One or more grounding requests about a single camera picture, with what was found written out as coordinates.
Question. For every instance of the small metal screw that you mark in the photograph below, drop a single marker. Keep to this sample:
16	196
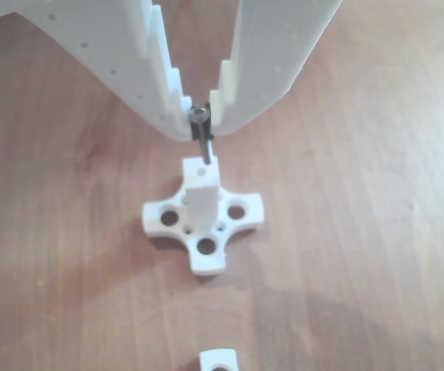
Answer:
205	148

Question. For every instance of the white cross-base post stand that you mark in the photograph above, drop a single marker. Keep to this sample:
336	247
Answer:
219	359
202	201

